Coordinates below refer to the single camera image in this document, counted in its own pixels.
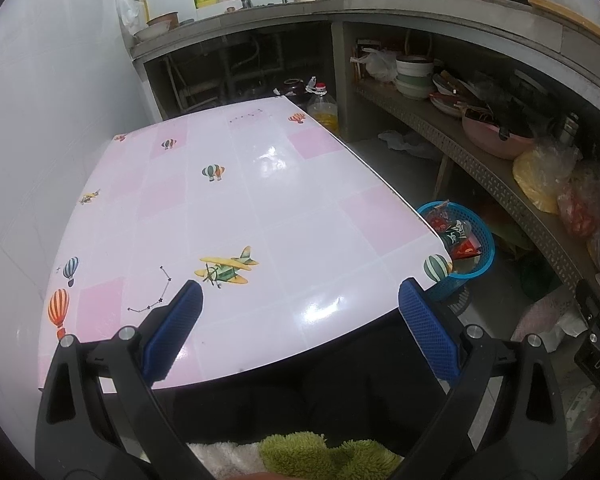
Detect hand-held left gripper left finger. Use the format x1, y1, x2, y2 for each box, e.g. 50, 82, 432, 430
35, 280, 216, 480

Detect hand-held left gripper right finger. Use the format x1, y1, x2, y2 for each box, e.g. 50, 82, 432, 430
392, 276, 568, 480

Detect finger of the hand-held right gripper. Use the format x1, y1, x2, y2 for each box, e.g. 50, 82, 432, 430
575, 279, 600, 347

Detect blue plastic basket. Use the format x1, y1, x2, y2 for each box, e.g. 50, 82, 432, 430
416, 201, 496, 303

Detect red foil packet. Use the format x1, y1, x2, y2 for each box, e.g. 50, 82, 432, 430
450, 232, 483, 261

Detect clear zip bag red print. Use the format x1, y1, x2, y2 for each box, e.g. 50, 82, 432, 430
424, 201, 453, 233

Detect pale pink plastic bag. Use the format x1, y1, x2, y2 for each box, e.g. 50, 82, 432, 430
510, 295, 588, 351

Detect red filled plastic bag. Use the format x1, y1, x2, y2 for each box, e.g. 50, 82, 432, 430
557, 170, 600, 241

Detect yellow filled plastic bag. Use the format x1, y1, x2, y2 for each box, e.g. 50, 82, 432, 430
511, 147, 581, 216

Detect fluffy white green garment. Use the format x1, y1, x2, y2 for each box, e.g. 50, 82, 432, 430
187, 430, 406, 480

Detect crumpled white plastic wrap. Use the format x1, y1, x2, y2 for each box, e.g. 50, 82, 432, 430
377, 129, 441, 158

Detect pink plastic basin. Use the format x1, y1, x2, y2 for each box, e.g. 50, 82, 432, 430
461, 107, 538, 161

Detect stack of plates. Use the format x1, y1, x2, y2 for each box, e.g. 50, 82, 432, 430
430, 72, 481, 118

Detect yellow oil jug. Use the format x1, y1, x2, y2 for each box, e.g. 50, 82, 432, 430
306, 82, 340, 136

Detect stacked bowls on shelf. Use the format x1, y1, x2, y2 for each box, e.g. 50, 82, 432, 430
395, 75, 435, 101

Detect white bowl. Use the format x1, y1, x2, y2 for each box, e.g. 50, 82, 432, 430
396, 55, 435, 77

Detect white plastic bag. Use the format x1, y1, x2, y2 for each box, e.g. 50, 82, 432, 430
352, 47, 398, 83

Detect wooden cutting board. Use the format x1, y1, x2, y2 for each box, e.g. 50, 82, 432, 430
527, 0, 600, 46

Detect brown bowl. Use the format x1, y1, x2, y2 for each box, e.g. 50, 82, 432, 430
146, 12, 180, 33

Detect hanging clear plastic bag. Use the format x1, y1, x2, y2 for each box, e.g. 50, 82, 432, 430
115, 0, 146, 36

